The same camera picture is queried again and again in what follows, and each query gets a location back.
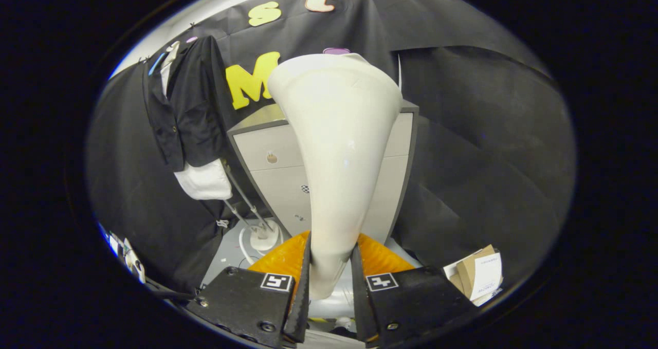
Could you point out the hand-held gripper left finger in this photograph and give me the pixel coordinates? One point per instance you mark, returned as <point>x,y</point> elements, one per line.
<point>300,308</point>

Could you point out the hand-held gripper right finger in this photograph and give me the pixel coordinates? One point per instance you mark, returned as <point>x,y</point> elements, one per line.
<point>362,308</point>

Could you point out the white garment steamer head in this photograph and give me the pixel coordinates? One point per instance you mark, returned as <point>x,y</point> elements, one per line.
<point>339,143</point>

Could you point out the black suit jacket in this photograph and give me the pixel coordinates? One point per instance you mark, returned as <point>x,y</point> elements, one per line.
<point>198,112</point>

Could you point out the white steamer base with poles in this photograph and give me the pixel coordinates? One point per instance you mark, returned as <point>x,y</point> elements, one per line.
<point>264,238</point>

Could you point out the beige clothes hanger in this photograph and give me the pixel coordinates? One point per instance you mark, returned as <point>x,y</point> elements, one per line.
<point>172,51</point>

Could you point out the brown cardboard box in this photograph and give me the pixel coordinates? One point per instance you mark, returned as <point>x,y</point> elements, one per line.
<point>467,272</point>

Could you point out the grey cabinet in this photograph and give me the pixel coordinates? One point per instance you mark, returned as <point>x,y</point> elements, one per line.
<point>267,148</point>

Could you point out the white side table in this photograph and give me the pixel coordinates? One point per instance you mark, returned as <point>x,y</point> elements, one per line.
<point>134,261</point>

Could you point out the black backdrop cloth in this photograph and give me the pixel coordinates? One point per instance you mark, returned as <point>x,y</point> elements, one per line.
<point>488,159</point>

